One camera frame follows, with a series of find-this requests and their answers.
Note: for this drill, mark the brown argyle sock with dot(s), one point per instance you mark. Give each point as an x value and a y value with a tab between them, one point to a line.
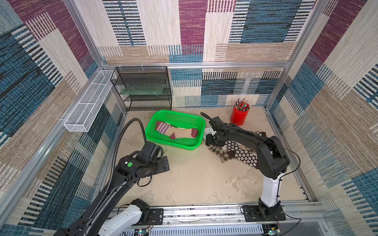
222	153

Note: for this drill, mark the white wire mesh tray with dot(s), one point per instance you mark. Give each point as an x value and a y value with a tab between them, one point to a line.
86	110

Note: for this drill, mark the small white alarm clock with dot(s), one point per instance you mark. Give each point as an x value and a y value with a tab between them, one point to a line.
208	130

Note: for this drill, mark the brown floral sock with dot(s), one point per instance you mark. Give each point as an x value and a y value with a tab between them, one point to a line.
239	152
260	135

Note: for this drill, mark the black wire mesh shelf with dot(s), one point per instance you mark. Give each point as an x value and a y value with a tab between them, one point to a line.
143	76

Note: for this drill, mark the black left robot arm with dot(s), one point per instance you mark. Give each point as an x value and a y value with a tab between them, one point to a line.
144	163

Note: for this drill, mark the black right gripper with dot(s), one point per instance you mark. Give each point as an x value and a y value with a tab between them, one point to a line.
215	130

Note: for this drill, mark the red pencil cup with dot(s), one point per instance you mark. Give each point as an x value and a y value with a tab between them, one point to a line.
240	112

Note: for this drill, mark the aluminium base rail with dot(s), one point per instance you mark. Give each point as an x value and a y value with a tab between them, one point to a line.
297	218

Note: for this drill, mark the beige purple striped sock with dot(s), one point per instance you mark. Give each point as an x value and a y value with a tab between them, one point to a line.
174	132

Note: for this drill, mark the green mat on shelf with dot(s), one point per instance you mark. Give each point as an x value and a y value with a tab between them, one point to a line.
143	90

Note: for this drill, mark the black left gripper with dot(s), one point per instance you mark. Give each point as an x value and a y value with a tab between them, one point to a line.
161	167

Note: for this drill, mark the green plastic basket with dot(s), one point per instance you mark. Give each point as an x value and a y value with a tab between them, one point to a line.
180	120

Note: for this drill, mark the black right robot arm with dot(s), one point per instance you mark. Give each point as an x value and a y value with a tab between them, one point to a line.
273	163

